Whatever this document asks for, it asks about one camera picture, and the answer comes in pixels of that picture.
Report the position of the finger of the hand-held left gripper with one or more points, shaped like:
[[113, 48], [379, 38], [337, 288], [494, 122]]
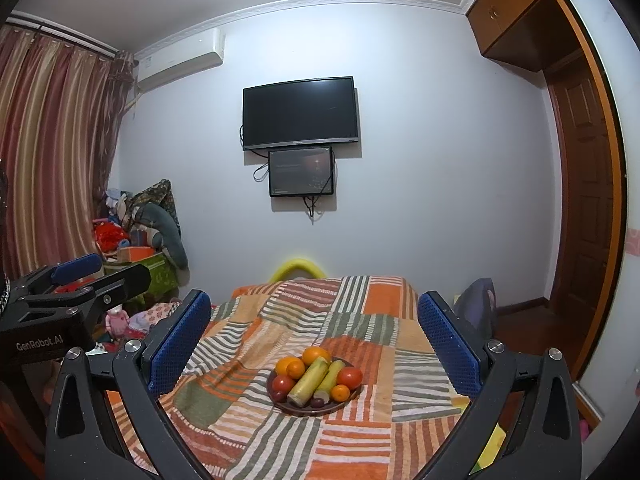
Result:
[[125, 280], [77, 266]]

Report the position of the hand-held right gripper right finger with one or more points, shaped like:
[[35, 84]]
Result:
[[445, 342]]

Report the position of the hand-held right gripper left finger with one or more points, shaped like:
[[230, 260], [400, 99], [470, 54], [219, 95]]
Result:
[[180, 345]]

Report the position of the red tomato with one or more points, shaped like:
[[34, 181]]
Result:
[[283, 384], [349, 377]]

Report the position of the small mandarin orange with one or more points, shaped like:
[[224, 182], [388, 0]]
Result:
[[341, 392]]

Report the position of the purple ceramic plate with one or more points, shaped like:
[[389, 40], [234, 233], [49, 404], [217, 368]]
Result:
[[295, 408]]

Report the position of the orange cardboard box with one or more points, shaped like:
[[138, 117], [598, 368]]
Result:
[[137, 254]]

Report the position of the green storage box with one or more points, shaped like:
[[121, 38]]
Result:
[[160, 275]]

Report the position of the pink doll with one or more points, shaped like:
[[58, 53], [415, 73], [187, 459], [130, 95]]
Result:
[[116, 320]]

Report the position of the red plastic bag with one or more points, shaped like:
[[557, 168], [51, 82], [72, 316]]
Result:
[[110, 237]]

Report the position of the grey-green pillow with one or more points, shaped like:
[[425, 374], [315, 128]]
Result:
[[167, 237]]

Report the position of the yellow cloth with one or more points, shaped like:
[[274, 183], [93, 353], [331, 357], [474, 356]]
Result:
[[492, 442]]

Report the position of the large orange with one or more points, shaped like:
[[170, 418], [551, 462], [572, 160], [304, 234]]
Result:
[[316, 355], [289, 367]]

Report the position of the striped patchwork blanket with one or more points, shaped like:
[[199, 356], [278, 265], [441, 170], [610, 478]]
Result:
[[250, 440]]

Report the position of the striped red curtain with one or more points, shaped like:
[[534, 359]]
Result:
[[55, 150]]

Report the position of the yellow curved foam tube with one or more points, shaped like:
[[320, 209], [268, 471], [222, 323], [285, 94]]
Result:
[[298, 264]]

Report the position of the brown wooden door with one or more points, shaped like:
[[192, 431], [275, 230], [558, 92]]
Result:
[[582, 185]]

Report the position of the white air conditioner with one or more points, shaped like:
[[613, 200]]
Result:
[[182, 60]]

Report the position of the wooden overhead cabinet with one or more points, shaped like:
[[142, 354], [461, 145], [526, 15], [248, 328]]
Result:
[[515, 5]]

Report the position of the small wall monitor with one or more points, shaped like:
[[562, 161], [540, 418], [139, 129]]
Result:
[[301, 171]]

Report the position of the curtain rail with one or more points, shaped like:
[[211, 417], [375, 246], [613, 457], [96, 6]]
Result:
[[65, 39]]

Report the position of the black wall television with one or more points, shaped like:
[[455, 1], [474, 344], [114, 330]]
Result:
[[301, 112]]

